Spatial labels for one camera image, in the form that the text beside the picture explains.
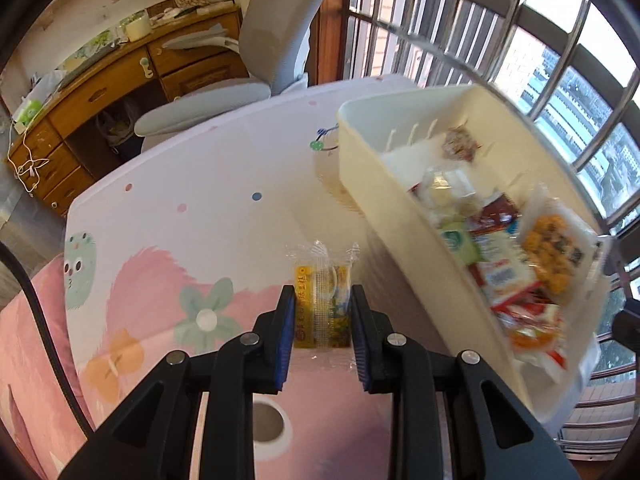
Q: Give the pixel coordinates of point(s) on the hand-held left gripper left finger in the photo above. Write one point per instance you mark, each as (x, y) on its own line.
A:
(282, 340)

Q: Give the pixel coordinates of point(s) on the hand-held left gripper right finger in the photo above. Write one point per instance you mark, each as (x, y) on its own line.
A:
(361, 345)

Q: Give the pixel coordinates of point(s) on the small yellow clear snack packet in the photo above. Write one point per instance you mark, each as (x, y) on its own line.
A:
(322, 305)

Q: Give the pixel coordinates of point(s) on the white plastic bin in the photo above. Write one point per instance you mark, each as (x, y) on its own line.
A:
(395, 230)

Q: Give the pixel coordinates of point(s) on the green snack packet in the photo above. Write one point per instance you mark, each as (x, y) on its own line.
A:
(457, 242)

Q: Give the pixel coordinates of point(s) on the red white snack packet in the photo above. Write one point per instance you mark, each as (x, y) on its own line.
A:
(505, 277)

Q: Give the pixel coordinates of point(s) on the white grey snack packet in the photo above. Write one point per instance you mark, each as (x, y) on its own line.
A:
(492, 247)

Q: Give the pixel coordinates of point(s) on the clear bag of yellow cookies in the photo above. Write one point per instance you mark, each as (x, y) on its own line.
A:
(442, 195)

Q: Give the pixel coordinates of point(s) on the clear red print brittle packet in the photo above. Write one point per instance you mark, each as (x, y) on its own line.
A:
(532, 332)

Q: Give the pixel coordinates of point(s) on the dark red snowflake snack packet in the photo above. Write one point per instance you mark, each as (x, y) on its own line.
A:
(495, 212)

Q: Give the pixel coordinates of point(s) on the yellow puff ball snack packet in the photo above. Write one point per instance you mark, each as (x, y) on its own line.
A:
(547, 255)

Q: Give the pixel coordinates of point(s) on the small brown print snack packet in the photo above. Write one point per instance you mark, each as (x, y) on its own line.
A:
(460, 144)

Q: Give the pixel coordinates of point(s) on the printed cartoon tablecloth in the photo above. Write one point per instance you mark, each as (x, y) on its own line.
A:
(200, 185)

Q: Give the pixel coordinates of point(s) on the pink blanket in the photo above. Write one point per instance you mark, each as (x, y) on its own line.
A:
(30, 360)

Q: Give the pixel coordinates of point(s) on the dark bag under desk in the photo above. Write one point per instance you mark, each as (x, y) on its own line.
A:
(117, 127)

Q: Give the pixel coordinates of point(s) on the teal white hook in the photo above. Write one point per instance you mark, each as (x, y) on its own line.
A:
(145, 66)

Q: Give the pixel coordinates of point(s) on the wooden desk with drawers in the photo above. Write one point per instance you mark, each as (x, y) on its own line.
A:
(95, 90)

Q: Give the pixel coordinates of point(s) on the grey office chair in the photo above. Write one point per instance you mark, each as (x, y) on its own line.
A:
(280, 25)

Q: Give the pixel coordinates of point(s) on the green tissue pack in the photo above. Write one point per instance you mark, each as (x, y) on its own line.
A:
(29, 111)

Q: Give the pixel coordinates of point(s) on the white round pot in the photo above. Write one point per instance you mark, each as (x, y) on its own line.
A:
(136, 27)

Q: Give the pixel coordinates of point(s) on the white plastic bag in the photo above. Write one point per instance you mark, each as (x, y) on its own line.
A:
(45, 87)

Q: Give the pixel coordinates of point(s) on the metal window grille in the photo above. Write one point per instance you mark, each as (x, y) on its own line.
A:
(580, 30)

